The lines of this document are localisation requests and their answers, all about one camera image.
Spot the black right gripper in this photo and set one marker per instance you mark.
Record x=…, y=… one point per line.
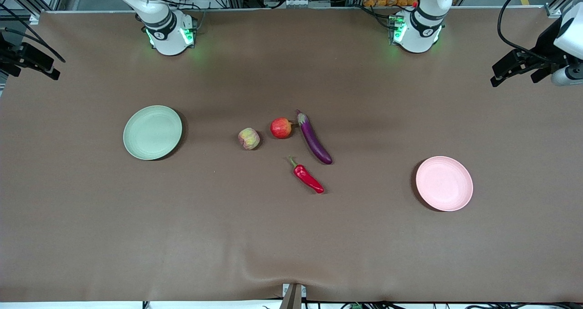
x=10, y=52

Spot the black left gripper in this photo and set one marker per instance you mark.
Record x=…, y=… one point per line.
x=545, y=41

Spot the long purple eggplant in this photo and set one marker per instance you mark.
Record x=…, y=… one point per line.
x=312, y=138

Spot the pale yellow-pink apple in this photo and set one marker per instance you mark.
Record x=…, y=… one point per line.
x=248, y=139

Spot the red chili pepper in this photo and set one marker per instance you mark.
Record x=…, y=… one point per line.
x=305, y=176

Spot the red apple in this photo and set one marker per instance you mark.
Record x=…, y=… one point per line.
x=280, y=128

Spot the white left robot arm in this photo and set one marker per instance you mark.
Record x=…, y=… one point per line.
x=416, y=33

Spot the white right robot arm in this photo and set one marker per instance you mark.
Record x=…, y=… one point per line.
x=168, y=38

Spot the pale green round plate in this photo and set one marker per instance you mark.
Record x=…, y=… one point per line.
x=152, y=132

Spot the pink round plate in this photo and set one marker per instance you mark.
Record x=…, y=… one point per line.
x=444, y=184

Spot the brown table mat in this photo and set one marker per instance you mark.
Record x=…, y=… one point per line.
x=291, y=236

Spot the grey camera stand post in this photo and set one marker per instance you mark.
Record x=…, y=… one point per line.
x=291, y=300

